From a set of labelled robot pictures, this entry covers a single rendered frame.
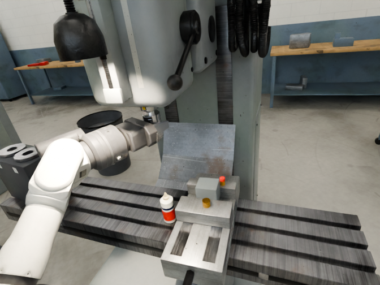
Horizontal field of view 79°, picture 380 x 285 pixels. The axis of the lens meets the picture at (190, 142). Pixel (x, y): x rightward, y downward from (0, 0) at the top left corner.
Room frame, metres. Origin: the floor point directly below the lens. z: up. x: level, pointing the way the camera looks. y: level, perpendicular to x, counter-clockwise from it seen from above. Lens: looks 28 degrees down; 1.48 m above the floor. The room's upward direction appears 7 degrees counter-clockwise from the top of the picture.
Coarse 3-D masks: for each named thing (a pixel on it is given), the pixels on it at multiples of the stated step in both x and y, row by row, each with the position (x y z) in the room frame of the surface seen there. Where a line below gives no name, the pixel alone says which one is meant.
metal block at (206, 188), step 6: (198, 180) 0.54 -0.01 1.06; (204, 180) 0.54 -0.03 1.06; (210, 180) 0.54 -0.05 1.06; (216, 180) 0.53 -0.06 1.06; (198, 186) 0.52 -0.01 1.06; (204, 186) 0.51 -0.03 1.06; (210, 186) 0.51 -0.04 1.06; (216, 186) 0.51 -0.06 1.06; (198, 192) 0.51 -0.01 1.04; (204, 192) 0.50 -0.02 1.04; (210, 192) 0.50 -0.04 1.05; (216, 192) 0.49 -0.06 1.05; (210, 198) 0.50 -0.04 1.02; (216, 198) 0.49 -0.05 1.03
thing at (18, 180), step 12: (24, 144) 0.82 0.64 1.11; (0, 156) 0.75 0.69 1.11; (12, 156) 0.76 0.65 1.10; (24, 156) 0.72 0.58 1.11; (36, 156) 0.72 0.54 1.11; (0, 168) 0.75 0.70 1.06; (12, 168) 0.70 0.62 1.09; (24, 168) 0.67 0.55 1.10; (12, 180) 0.73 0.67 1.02; (24, 180) 0.68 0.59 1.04; (12, 192) 0.75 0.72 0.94; (24, 192) 0.71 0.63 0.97
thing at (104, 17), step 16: (80, 0) 0.46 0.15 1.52; (96, 0) 0.45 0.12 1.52; (96, 16) 0.46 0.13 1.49; (112, 16) 0.48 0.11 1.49; (112, 32) 0.47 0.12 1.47; (112, 48) 0.46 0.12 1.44; (112, 64) 0.45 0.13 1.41; (112, 80) 0.46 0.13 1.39; (128, 80) 0.48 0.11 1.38; (112, 96) 0.46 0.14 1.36; (128, 96) 0.47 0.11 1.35
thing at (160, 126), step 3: (165, 120) 0.58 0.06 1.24; (156, 123) 0.55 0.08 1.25; (159, 123) 0.56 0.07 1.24; (162, 123) 0.56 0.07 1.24; (165, 123) 0.57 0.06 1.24; (168, 123) 0.57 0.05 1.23; (156, 126) 0.55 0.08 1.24; (159, 126) 0.55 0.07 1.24; (162, 126) 0.56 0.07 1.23; (165, 126) 0.56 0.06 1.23; (168, 126) 0.57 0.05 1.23; (159, 129) 0.55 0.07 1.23; (162, 129) 0.56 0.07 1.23; (165, 129) 0.56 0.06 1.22; (159, 132) 0.55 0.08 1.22
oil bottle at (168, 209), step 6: (162, 198) 0.55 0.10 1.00; (168, 198) 0.54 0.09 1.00; (162, 204) 0.53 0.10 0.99; (168, 204) 0.53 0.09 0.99; (162, 210) 0.54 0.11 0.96; (168, 210) 0.53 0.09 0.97; (174, 210) 0.54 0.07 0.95; (168, 216) 0.53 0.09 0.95; (174, 216) 0.54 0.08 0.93; (168, 222) 0.53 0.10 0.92
